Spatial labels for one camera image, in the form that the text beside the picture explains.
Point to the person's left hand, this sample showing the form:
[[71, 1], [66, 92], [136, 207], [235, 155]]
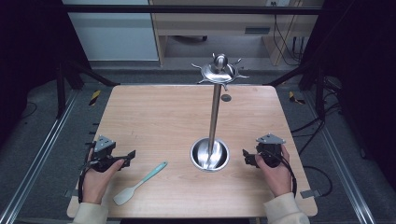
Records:
[[96, 183]]

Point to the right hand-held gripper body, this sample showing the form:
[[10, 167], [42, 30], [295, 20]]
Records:
[[270, 149]]

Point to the black metal stand strut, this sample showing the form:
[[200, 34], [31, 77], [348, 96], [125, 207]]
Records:
[[319, 90], [60, 93]]

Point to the grey metal table bracket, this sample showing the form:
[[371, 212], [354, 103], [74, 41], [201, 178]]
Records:
[[310, 193], [70, 193]]

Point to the aluminium floor rail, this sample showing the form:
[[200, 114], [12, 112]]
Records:
[[37, 155], [342, 161]]

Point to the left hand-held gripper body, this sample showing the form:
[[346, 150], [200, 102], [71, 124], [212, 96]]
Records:
[[104, 145]]

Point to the steel utensil rack with hooks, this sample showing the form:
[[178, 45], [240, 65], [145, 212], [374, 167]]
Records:
[[214, 124]]

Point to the black metal frame bar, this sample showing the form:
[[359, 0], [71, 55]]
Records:
[[186, 9]]

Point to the person's right hand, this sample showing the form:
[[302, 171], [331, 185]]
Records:
[[275, 179]]

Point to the white cabinet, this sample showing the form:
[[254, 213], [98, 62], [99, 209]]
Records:
[[115, 34]]

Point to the teal and white spatula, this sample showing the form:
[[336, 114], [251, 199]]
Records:
[[137, 185]]

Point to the grey round table grommet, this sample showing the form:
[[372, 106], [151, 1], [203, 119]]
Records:
[[226, 98]]

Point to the light wooden desk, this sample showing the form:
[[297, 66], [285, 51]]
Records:
[[214, 25]]

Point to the yellow black striped tape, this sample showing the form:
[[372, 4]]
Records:
[[294, 98], [95, 97]]

